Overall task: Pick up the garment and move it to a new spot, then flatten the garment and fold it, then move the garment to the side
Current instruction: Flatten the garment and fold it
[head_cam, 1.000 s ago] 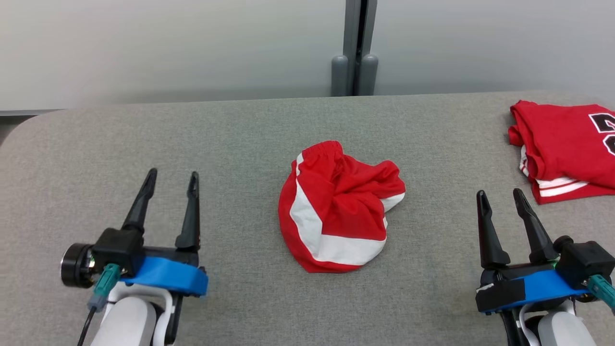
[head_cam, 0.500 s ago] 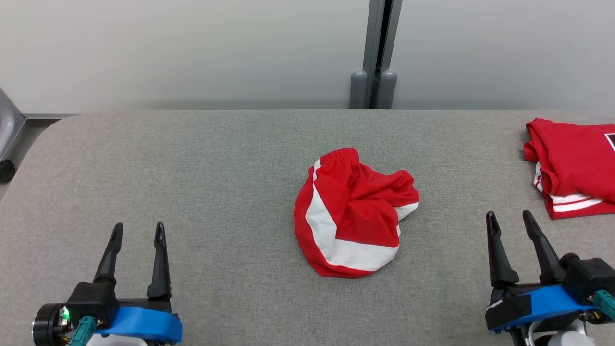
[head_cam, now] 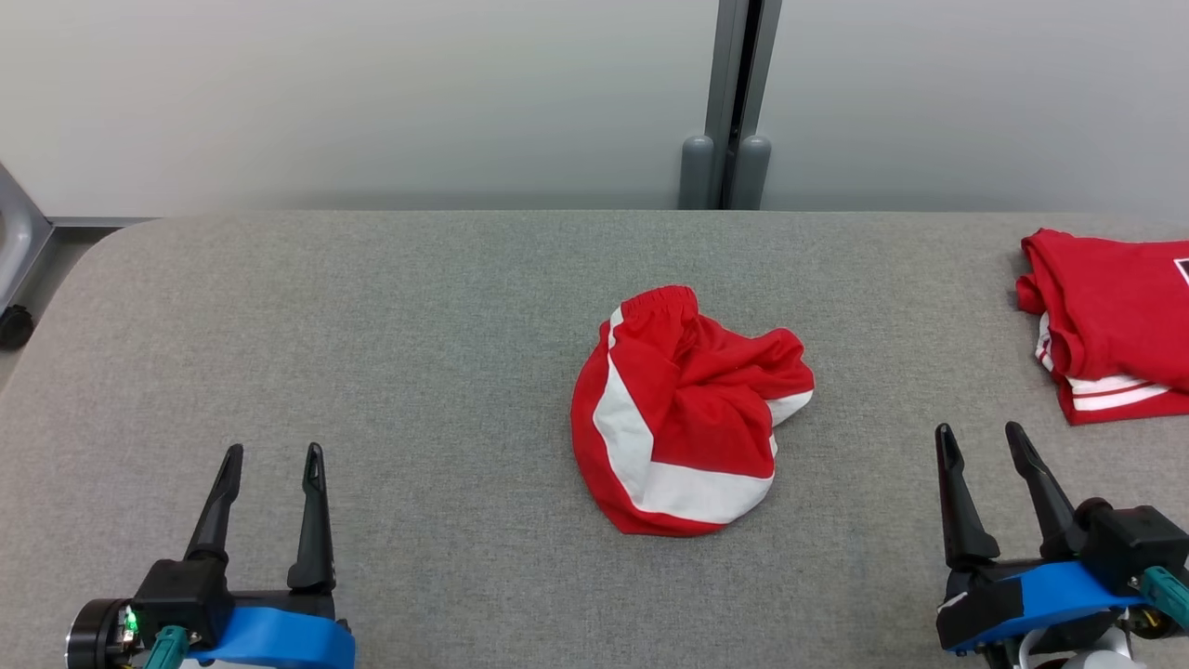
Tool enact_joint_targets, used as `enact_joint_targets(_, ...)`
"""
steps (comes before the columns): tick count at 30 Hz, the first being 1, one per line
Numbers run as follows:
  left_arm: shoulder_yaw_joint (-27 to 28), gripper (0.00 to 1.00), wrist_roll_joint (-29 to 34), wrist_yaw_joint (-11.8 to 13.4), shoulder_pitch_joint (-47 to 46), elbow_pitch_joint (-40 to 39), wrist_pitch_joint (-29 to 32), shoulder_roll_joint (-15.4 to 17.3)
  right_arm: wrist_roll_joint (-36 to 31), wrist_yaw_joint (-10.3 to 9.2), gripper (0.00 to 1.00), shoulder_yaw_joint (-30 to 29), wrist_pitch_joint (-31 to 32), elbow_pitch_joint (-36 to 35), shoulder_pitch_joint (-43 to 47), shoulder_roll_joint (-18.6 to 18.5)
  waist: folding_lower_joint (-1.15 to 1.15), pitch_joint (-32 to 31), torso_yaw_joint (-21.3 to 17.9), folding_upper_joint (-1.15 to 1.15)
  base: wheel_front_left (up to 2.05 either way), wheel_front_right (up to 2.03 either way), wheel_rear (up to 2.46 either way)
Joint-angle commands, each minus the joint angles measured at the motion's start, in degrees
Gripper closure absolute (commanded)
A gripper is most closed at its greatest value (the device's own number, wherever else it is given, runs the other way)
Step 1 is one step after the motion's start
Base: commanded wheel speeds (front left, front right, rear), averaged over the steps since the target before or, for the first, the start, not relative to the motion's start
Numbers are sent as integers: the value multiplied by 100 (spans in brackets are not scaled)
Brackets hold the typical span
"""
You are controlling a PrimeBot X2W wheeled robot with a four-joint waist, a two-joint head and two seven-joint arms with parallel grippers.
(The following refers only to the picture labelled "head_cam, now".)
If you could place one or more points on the blue-covered right gripper body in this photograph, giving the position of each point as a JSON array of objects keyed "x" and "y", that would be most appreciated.
[{"x": 1040, "y": 599}]

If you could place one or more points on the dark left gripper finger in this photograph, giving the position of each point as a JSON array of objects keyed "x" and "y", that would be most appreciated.
[
  {"x": 314, "y": 539},
  {"x": 215, "y": 520}
]

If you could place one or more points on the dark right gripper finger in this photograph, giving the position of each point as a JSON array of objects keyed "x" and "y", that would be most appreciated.
[
  {"x": 1050, "y": 506},
  {"x": 961, "y": 520}
]

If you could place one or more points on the blue-covered left gripper body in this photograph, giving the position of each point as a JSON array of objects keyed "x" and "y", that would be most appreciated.
[{"x": 279, "y": 641}]

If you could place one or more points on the red shirt with white-striped cuffs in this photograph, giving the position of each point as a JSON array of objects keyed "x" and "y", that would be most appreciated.
[{"x": 1115, "y": 307}]

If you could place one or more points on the red shorts with white band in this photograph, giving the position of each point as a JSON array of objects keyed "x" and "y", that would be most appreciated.
[{"x": 678, "y": 418}]

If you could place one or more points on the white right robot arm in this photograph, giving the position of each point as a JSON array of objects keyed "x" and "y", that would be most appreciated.
[{"x": 1087, "y": 662}]

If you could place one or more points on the black caster wheel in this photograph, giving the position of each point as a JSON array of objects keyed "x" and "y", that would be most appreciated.
[{"x": 14, "y": 327}]

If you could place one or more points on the dark object at edge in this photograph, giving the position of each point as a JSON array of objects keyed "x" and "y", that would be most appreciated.
[{"x": 19, "y": 232}]

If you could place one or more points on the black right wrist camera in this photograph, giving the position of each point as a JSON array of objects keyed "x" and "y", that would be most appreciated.
[{"x": 1129, "y": 544}]

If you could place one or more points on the teal left camera connector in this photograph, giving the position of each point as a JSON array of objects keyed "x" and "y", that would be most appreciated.
[{"x": 167, "y": 646}]

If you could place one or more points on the teal camera connector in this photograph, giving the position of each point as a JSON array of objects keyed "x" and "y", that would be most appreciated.
[
  {"x": 1166, "y": 595},
  {"x": 167, "y": 646}
]

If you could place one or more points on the teal right camera connector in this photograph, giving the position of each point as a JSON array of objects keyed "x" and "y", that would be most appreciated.
[{"x": 1166, "y": 595}]

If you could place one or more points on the grey metal partition post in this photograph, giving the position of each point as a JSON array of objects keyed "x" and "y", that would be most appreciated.
[
  {"x": 697, "y": 177},
  {"x": 754, "y": 177}
]

